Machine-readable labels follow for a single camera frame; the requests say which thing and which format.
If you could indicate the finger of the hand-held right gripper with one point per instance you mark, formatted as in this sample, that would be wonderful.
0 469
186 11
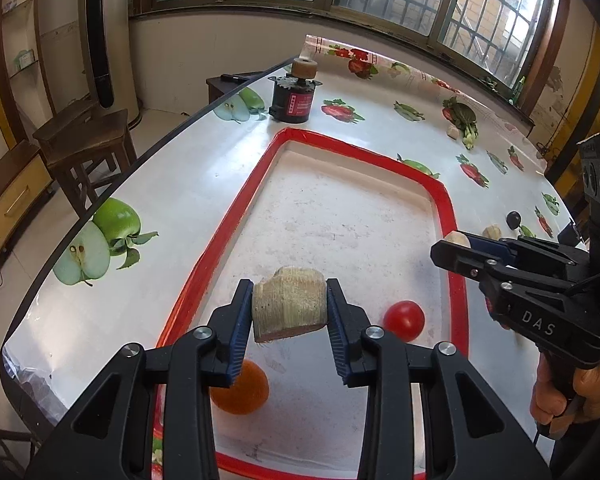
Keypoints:
487 244
460 257

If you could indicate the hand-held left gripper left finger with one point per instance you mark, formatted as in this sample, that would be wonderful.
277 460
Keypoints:
240 332

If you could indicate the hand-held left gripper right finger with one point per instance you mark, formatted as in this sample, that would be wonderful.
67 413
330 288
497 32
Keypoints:
337 335

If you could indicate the orange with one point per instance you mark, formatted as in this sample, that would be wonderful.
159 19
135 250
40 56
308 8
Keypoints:
250 390

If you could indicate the red tomato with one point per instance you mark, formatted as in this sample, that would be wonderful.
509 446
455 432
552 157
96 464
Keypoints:
404 320

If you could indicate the red rimmed white tray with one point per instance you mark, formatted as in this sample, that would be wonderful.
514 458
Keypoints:
340 220

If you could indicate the person's right hand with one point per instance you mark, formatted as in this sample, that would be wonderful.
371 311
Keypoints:
597 392

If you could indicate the dark plum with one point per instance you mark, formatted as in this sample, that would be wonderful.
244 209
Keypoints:
514 220

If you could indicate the small peeled sugarcane piece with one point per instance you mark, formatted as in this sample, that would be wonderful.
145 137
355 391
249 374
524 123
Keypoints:
452 132

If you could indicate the green bok choy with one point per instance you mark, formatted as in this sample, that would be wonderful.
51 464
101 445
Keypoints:
465 117

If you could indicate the green bottle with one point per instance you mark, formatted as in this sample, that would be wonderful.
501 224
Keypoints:
519 91

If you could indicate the fruit printed tablecloth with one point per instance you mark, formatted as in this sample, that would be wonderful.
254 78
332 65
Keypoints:
180 185

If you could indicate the black motor with tan wheel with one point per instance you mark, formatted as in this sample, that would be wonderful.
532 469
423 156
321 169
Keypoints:
295 105

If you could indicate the dark wooden side table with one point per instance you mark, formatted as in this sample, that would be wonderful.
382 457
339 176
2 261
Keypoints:
215 92

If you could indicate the wooden stool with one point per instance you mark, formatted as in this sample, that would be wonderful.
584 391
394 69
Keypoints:
80 132

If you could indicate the yellow cabinet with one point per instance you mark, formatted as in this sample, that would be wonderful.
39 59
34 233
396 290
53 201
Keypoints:
10 200

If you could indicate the white tower air conditioner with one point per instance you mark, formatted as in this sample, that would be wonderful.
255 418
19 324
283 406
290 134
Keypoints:
100 35

